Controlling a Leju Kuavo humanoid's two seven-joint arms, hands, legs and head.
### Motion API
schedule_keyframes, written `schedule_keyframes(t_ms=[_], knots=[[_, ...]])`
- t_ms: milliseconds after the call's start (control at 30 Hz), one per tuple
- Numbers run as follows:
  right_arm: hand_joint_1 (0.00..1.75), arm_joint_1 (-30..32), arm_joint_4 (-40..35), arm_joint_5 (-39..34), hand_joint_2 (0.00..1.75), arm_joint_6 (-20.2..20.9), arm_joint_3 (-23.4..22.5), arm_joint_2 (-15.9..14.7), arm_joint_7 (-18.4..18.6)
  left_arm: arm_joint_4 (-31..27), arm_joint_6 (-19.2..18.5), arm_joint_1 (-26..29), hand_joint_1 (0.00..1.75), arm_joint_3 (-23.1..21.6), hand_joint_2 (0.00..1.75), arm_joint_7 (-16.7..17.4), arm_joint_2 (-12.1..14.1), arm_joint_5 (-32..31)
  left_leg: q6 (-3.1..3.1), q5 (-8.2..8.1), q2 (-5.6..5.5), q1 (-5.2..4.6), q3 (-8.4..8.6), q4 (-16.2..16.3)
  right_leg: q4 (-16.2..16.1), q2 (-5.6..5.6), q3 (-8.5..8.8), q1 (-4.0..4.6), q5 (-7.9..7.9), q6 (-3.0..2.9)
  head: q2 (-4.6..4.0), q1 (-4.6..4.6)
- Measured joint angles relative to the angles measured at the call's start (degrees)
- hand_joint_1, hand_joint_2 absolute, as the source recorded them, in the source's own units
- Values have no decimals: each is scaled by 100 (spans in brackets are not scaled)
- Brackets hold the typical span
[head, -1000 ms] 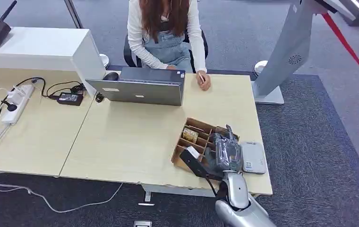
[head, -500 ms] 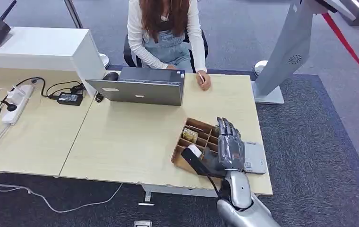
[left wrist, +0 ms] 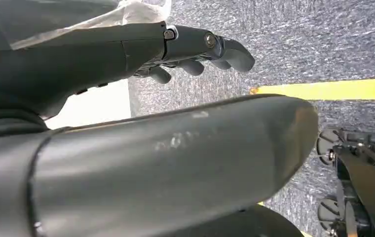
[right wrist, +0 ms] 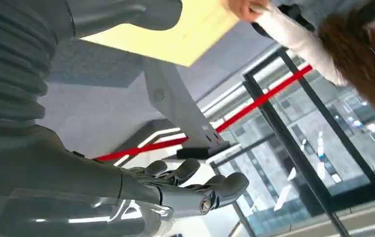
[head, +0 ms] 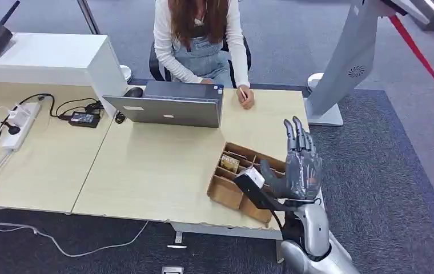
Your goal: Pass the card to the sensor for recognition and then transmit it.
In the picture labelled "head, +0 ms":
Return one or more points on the black office chair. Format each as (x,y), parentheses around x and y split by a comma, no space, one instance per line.
(155,66)

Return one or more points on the white power strip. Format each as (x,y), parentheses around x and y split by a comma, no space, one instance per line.
(18,136)

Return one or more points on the wooden divided card box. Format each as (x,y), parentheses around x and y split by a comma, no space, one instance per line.
(228,191)

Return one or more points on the white cabinet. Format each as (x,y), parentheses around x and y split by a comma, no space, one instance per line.
(50,56)

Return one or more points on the black power plug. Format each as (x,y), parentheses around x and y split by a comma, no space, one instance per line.
(12,129)

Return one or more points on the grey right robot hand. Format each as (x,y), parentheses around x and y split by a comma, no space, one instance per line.
(302,174)

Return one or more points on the grey laptop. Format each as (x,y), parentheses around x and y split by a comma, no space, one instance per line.
(171,111)

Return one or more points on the white desk foot bracket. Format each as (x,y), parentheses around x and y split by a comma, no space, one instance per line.
(177,238)

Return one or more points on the grey floor socket plate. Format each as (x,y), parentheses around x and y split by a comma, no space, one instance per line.
(172,270)

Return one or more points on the person's left hand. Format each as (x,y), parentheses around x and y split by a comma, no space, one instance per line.
(247,99)

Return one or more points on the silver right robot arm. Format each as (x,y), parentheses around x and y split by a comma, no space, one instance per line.
(315,242)

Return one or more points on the white round post base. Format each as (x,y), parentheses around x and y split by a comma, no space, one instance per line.
(314,80)
(127,72)

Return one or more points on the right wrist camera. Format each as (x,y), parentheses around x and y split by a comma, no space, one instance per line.
(253,183)

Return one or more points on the pale card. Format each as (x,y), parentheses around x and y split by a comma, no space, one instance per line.
(243,93)

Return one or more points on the person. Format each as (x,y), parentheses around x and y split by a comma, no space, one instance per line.
(198,56)

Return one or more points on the silver kiosk stand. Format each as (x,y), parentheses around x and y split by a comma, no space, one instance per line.
(345,56)

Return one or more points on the printed card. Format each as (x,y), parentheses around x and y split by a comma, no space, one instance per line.
(230,163)

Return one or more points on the black computer mouse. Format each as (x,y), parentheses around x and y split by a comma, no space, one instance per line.
(133,92)

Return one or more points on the white plug adapter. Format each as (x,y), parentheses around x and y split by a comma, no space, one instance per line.
(18,116)

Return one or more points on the red barrier belt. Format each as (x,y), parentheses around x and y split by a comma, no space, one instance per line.
(415,49)

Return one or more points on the person's right hand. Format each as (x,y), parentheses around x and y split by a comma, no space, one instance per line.
(207,81)

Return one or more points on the black laptop power brick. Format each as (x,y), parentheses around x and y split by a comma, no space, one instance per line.
(84,119)

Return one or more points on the dark slanted pole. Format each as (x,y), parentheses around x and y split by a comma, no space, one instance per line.
(89,17)

